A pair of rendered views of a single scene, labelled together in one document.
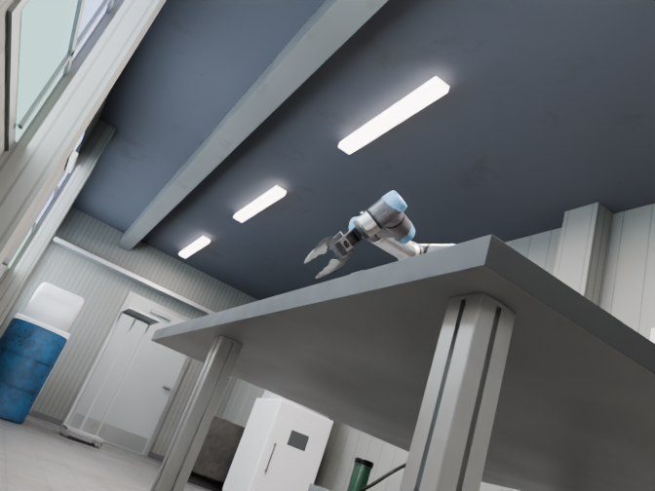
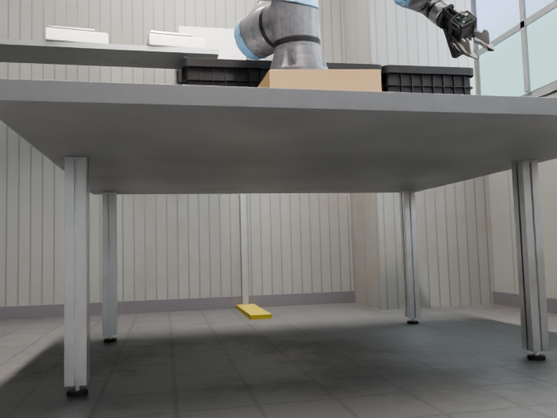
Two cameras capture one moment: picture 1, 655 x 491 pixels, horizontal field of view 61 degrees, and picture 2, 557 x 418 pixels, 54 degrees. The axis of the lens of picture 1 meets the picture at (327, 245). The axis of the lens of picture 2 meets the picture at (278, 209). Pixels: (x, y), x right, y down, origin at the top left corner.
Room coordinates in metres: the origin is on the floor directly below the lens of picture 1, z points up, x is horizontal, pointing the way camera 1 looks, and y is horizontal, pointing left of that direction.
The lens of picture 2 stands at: (3.45, -0.30, 0.38)
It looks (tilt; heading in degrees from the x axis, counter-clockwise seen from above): 4 degrees up; 192
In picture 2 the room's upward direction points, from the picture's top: 2 degrees counter-clockwise
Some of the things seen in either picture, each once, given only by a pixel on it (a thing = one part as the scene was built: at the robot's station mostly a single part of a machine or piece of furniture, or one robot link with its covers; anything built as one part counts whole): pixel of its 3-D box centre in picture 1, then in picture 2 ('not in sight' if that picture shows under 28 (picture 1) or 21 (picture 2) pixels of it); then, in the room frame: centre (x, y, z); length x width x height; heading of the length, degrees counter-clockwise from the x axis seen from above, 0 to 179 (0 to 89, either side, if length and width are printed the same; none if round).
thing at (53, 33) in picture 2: not in sight; (77, 44); (0.60, -2.07, 1.63); 0.37 x 0.35 x 0.09; 113
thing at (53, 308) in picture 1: (32, 347); not in sight; (7.12, 2.92, 0.78); 0.84 x 0.69 x 1.56; 23
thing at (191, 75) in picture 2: not in sight; (229, 99); (1.80, -0.79, 0.87); 0.40 x 0.30 x 0.11; 22
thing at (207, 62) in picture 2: not in sight; (228, 84); (1.80, -0.79, 0.92); 0.40 x 0.30 x 0.02; 22
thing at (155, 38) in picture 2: not in sight; (173, 49); (0.38, -1.55, 1.63); 0.36 x 0.34 x 0.09; 113
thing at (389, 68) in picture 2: not in sight; (404, 89); (1.58, -0.23, 0.92); 0.40 x 0.30 x 0.02; 22
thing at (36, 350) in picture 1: (18, 369); not in sight; (6.29, 2.60, 0.48); 0.61 x 0.61 x 0.95
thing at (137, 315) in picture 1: (111, 375); not in sight; (7.17, 1.92, 0.80); 0.58 x 0.47 x 1.60; 21
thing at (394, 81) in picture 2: not in sight; (405, 104); (1.58, -0.23, 0.87); 0.40 x 0.30 x 0.11; 22
